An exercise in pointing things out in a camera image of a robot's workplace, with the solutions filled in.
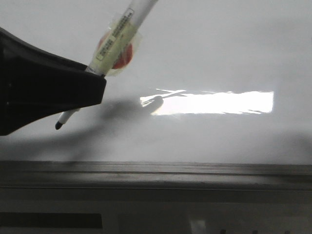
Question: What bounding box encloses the white whiteboard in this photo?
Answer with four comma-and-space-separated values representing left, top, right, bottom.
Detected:
0, 0, 312, 164

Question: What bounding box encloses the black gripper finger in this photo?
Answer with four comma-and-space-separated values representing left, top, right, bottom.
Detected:
0, 29, 106, 136

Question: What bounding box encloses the white whiteboard marker black tip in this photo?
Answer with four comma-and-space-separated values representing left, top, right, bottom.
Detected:
55, 0, 159, 131

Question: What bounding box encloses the black rectangular label strip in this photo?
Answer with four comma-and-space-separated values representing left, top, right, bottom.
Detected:
0, 213, 103, 229

